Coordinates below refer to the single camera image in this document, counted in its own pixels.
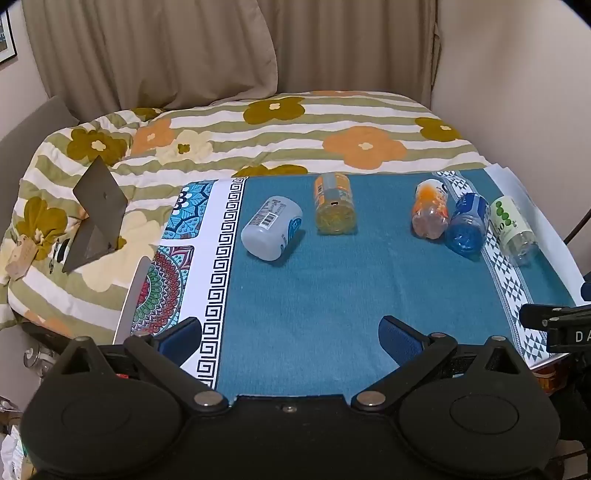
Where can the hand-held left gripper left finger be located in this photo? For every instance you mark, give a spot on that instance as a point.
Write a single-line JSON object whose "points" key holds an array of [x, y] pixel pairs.
{"points": [[179, 339]]}

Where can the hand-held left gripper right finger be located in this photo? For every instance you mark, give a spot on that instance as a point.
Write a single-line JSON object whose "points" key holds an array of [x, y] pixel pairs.
{"points": [[398, 338]]}

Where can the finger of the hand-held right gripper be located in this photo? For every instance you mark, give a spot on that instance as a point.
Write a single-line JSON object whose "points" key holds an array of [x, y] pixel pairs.
{"points": [[535, 316]]}

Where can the silver laptop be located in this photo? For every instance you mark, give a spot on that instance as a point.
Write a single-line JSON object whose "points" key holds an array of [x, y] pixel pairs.
{"points": [[131, 300]]}

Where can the teal patterned cloth mat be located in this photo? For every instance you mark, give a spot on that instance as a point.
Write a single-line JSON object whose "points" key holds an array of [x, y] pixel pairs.
{"points": [[360, 286]]}

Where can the green dotted label bottle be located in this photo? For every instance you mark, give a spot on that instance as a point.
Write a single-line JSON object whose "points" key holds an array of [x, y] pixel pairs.
{"points": [[512, 228]]}

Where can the blue label plastic bottle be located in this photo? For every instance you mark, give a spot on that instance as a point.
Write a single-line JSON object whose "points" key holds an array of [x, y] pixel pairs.
{"points": [[467, 227]]}

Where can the clear orange label bottle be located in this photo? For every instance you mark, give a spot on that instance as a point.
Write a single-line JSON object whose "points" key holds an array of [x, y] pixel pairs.
{"points": [[430, 210]]}

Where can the clear glass jar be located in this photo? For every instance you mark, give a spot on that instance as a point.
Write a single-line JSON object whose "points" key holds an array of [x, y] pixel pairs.
{"points": [[37, 362]]}

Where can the white plastic bottle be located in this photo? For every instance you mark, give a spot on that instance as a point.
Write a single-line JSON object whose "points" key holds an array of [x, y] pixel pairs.
{"points": [[271, 228]]}

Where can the yellow orange label bottle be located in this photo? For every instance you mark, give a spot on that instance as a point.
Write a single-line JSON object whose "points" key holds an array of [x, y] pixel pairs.
{"points": [[334, 203]]}

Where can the grey folded stand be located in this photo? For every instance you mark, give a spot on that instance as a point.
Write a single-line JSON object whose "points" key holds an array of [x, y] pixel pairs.
{"points": [[94, 207]]}

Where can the beige paper tag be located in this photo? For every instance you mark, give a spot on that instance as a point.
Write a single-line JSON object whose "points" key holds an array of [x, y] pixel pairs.
{"points": [[21, 256]]}

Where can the floral striped blanket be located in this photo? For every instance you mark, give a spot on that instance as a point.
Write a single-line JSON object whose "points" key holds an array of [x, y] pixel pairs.
{"points": [[286, 134]]}

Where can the grey sofa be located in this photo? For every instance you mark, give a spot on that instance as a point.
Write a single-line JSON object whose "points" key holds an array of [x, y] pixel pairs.
{"points": [[25, 127]]}

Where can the beige curtain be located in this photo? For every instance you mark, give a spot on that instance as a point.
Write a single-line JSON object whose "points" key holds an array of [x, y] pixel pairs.
{"points": [[184, 50]]}

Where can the framed wall picture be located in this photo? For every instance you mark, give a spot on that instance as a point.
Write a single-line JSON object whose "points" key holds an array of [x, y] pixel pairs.
{"points": [[5, 39]]}

